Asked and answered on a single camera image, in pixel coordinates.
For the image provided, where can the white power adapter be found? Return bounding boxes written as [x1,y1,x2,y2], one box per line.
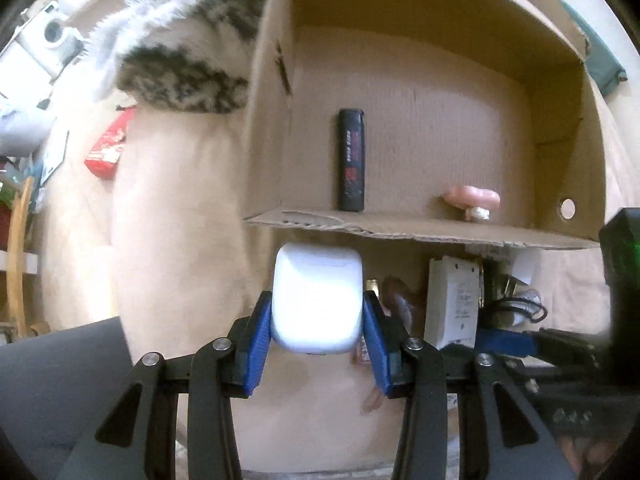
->
[424,256,483,351]

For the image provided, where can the beige blanket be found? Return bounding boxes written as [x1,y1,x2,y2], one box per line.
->
[40,0,640,476]

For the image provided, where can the white earbuds case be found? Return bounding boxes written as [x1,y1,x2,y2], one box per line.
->
[271,242,363,356]

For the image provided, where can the black lighter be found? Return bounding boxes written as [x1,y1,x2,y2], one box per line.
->
[336,108,367,212]

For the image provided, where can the furry grey white cloth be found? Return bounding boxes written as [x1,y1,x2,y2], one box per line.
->
[85,0,273,116]

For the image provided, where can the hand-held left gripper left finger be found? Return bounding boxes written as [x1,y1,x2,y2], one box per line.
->
[57,290,274,480]

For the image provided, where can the white charger plug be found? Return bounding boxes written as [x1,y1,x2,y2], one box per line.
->
[481,250,543,311]

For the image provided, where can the cardboard box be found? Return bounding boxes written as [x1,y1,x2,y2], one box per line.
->
[242,0,608,252]

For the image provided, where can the pink mushroom toy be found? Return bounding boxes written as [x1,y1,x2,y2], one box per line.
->
[445,185,501,222]

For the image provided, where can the white appliance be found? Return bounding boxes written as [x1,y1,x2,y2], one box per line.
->
[42,2,83,51]

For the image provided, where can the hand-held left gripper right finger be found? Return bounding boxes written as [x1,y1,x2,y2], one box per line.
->
[362,290,578,480]

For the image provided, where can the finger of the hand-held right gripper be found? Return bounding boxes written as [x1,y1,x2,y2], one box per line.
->
[474,327,613,377]

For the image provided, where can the red packet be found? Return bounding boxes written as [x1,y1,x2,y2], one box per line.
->
[84,107,138,179]

